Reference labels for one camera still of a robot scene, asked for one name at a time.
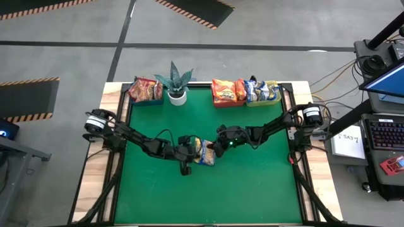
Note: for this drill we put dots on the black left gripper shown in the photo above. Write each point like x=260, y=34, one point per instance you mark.
x=183, y=150

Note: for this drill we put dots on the orange Maruchan noodle pack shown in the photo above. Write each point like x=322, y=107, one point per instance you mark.
x=241, y=89
x=224, y=90

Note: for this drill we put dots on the black hazard-striped floor mat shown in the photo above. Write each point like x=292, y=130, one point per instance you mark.
x=25, y=97
x=31, y=6
x=202, y=9

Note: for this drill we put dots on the grey desk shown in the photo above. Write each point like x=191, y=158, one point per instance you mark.
x=375, y=164

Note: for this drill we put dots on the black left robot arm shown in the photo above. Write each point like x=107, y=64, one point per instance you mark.
x=142, y=143

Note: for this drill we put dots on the black diagonal stand leg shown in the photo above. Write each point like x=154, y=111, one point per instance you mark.
x=350, y=116

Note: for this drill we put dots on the blue-screen monitor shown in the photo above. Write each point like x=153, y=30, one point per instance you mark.
x=389, y=83

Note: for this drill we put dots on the small red clip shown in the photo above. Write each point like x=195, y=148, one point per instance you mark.
x=291, y=160

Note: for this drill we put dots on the yellow-green plastic bin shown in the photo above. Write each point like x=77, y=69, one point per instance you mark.
x=263, y=104

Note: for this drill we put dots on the black frame clamp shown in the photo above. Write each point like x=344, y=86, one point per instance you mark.
x=136, y=78
x=252, y=78

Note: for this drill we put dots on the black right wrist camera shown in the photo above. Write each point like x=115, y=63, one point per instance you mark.
x=223, y=128

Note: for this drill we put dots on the green succulent plant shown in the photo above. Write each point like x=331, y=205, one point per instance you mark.
x=174, y=80

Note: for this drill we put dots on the white plant pot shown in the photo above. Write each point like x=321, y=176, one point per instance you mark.
x=177, y=101

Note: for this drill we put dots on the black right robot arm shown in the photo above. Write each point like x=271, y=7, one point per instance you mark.
x=268, y=127

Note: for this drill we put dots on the red plastic bin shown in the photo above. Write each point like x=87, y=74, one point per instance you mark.
x=228, y=105

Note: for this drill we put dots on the black metal table frame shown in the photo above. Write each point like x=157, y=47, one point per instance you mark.
x=199, y=84

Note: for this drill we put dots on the black stand pole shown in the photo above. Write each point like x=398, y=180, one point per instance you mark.
x=385, y=31

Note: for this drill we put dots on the white paper sheet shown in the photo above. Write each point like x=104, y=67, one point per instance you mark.
x=347, y=146

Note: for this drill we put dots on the grey cart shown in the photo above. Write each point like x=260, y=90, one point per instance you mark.
x=19, y=176

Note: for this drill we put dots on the blue plastic bin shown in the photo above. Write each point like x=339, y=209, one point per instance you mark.
x=146, y=103

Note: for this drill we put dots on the black keyboard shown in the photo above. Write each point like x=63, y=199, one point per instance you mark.
x=386, y=134

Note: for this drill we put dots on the black caster wheel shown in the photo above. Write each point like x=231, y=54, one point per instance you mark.
x=366, y=187

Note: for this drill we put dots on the blue Maruchan noodle pack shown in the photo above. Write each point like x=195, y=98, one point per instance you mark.
x=274, y=89
x=251, y=90
x=262, y=90
x=206, y=156

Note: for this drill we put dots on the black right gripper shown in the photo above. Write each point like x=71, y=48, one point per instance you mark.
x=232, y=140

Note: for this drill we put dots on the black device blue light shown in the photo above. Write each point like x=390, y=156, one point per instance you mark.
x=8, y=129

